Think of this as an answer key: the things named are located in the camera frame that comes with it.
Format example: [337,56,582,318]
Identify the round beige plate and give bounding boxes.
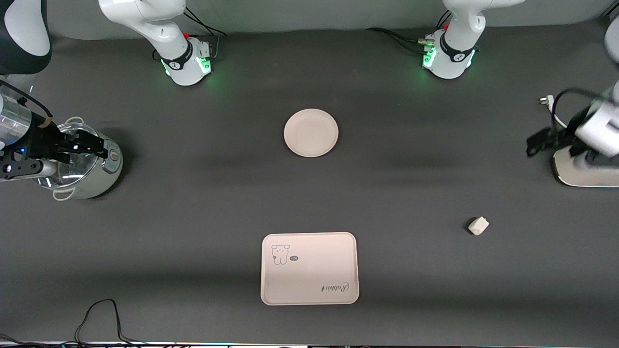
[283,108,339,158]

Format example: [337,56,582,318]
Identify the cream toaster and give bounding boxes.
[553,144,619,188]

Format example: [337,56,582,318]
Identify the black left arm base cables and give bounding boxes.
[365,10,453,55]

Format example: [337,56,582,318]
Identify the beige tray with bear print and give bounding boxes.
[261,232,360,306]

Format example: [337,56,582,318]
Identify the pale green electric pot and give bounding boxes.
[51,117,124,201]

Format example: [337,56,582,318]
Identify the white toaster power cord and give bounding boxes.
[538,95,569,130]

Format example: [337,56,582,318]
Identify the black right arm base cables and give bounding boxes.
[183,6,227,61]

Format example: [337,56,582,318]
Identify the black arm base cables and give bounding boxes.
[183,6,227,61]
[365,10,453,55]

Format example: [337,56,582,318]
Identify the black loose floor cable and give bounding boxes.
[0,299,146,348]

